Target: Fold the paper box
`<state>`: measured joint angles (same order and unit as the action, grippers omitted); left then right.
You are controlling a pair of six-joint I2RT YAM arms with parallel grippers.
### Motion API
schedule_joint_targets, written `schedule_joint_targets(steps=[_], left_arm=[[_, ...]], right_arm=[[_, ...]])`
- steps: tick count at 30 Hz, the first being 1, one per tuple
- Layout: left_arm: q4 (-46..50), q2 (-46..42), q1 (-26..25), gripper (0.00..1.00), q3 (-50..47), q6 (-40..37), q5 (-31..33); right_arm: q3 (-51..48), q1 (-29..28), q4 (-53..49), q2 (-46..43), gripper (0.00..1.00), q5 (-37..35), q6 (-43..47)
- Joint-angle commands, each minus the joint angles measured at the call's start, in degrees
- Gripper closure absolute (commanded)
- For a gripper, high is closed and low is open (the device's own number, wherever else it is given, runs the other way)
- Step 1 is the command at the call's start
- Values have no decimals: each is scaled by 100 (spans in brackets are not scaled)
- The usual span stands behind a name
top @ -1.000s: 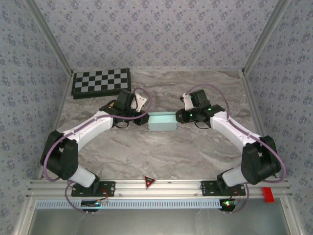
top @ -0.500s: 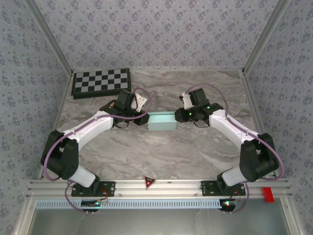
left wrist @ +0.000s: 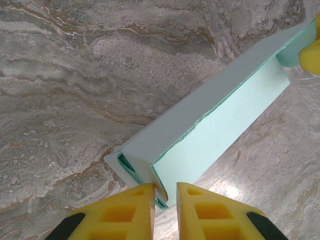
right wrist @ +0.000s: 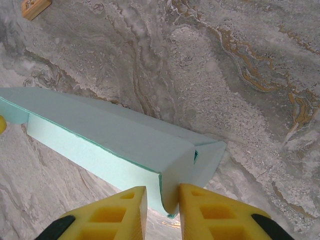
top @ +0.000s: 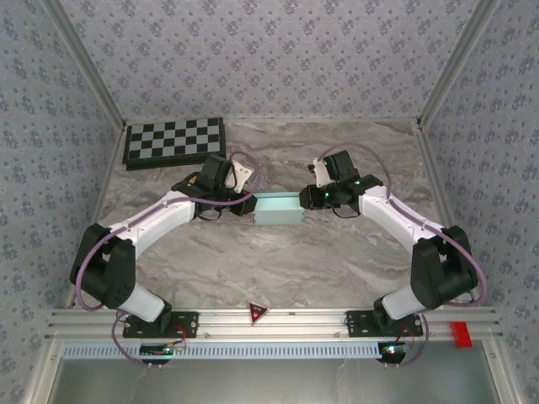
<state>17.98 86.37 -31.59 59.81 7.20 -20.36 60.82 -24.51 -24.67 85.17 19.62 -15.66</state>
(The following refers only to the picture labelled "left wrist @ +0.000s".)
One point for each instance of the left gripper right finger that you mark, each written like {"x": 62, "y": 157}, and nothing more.
{"x": 190, "y": 225}

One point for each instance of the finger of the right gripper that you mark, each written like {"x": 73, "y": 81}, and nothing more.
{"x": 312, "y": 60}

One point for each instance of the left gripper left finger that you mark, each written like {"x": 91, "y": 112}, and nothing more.
{"x": 140, "y": 225}

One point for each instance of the light blue paper box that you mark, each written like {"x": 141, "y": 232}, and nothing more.
{"x": 212, "y": 125}

